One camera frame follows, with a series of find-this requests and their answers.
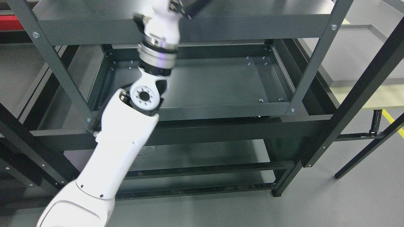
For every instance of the dark grey metal shelving unit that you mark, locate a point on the dark grey metal shelving unit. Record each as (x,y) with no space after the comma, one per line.
(243,102)

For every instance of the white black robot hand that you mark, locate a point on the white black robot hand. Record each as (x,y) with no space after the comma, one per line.
(159,21)

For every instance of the red box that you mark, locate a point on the red box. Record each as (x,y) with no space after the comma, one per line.
(10,23)

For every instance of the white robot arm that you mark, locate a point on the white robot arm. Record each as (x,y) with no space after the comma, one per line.
(127,122)

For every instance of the black metal frame rack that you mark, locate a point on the black metal frame rack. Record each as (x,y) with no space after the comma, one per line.
(384,62)

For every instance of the grey tray table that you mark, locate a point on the grey tray table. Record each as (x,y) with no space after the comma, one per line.
(350,53)

